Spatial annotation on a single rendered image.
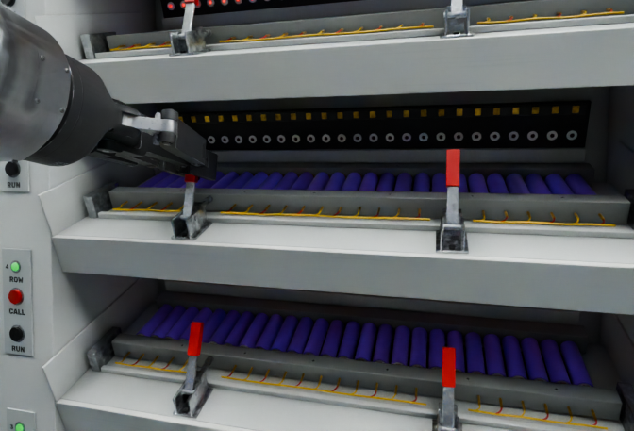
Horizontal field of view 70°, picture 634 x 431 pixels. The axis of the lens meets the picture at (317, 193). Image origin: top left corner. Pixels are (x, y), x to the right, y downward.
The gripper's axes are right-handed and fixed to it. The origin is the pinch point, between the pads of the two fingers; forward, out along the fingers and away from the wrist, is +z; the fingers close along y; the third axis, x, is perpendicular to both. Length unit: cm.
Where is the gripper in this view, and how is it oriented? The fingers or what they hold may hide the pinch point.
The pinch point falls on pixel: (190, 161)
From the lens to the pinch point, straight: 49.7
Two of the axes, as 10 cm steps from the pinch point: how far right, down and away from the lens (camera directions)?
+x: 0.5, -9.9, 1.2
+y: 9.7, 0.2, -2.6
